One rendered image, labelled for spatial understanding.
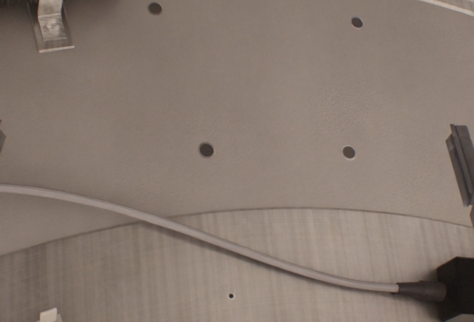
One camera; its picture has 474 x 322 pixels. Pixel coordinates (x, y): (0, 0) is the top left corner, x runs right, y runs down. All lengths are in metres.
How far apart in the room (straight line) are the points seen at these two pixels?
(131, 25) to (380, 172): 0.18
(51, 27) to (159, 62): 0.07
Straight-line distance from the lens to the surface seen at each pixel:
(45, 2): 0.47
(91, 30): 0.48
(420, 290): 0.46
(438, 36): 0.57
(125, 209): 0.42
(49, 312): 0.39
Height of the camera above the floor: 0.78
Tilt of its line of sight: 23 degrees down
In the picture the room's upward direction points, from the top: 173 degrees clockwise
